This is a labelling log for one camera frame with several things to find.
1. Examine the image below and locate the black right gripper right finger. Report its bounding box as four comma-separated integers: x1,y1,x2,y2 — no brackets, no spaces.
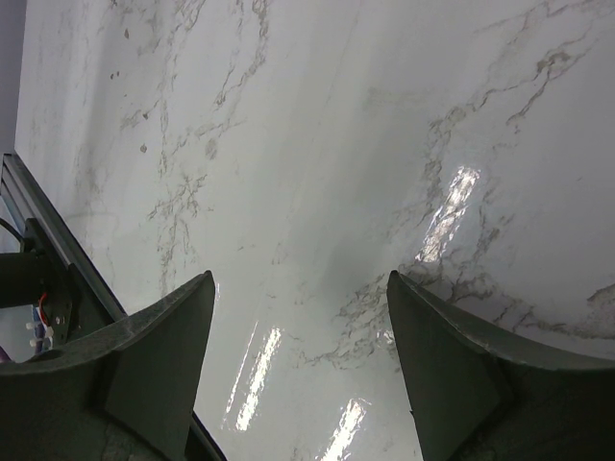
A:
386,272,614,460

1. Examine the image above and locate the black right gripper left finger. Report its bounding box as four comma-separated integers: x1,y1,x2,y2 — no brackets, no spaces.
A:
1,272,214,460

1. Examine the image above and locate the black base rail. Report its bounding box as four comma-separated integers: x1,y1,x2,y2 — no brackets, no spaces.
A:
1,154,223,460

